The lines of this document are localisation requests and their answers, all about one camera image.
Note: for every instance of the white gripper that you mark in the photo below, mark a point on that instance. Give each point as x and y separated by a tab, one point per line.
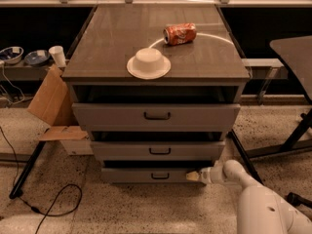
206	175

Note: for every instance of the grey bottom drawer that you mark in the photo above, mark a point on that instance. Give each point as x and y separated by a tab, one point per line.
150	171

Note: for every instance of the grey drawer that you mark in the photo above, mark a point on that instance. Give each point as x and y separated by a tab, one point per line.
126	117
150	171
157	150

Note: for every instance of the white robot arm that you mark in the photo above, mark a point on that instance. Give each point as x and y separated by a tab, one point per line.
260	209

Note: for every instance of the grey middle drawer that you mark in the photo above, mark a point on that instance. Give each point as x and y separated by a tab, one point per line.
157	150

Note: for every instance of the grey top drawer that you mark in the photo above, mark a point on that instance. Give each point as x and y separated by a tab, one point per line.
126	117

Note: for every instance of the grey drawer cabinet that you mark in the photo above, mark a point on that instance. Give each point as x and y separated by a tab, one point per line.
207	70

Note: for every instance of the black right table leg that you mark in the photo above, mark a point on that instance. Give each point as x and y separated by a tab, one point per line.
249	165

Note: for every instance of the black table leg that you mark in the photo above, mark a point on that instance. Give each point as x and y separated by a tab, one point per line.
249	165
17	188

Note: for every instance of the black caster wheel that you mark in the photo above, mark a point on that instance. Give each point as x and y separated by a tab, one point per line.
296	200

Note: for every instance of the upturned white bowl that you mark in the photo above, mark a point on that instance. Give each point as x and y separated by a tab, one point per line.
148	64

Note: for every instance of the crushed orange soda can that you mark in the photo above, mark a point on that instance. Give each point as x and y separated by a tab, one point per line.
182	33

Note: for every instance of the brown cardboard box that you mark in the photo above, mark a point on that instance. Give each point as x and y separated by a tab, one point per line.
52	105

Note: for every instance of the black left table leg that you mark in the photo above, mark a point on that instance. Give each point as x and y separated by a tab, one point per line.
17	188

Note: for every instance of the white paper cup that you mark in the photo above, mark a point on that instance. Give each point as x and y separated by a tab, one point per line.
58	56

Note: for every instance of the blue patterned bowl right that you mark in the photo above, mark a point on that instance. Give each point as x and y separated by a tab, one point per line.
37	58

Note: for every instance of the blue patterned bowl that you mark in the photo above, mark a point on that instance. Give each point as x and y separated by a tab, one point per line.
37	58
11	55

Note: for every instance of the blue patterned bowl left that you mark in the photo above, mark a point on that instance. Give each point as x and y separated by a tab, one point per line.
11	55

